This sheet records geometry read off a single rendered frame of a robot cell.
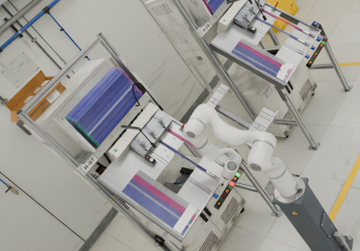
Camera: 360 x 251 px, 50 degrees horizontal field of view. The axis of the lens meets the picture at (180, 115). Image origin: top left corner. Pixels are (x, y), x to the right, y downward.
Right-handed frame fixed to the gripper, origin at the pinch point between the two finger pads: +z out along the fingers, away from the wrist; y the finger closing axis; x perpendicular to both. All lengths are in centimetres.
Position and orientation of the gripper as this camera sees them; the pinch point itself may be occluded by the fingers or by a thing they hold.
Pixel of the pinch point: (224, 182)
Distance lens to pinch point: 268.7
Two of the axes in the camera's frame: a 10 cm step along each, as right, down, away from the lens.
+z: -0.3, 4.7, 8.8
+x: -8.2, -5.1, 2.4
